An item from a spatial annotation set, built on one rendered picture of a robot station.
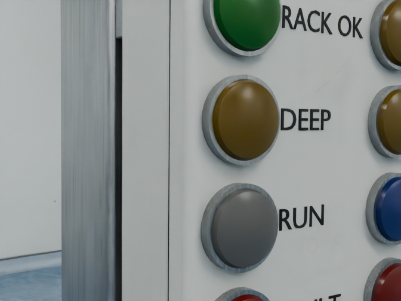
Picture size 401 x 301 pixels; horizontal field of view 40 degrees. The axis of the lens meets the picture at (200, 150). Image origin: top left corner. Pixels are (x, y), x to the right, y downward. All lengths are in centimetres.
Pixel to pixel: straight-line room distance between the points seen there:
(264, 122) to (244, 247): 4
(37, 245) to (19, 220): 24
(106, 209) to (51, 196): 400
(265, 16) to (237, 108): 3
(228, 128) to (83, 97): 10
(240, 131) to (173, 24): 4
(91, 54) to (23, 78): 388
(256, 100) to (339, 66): 5
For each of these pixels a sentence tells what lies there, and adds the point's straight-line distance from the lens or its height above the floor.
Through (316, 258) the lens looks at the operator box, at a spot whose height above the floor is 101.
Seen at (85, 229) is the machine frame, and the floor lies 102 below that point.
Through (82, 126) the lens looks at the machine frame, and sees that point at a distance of 26.
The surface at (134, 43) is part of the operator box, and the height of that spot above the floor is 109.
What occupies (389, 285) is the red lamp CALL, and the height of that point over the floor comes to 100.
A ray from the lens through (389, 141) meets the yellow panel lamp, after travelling 23.
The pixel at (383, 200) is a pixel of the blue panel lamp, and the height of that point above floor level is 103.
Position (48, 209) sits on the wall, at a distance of 424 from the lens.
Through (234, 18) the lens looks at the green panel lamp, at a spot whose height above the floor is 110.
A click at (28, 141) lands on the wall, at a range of 413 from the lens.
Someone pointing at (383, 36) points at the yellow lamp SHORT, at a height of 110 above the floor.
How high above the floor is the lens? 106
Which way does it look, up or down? 3 degrees down
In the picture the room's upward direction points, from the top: 1 degrees clockwise
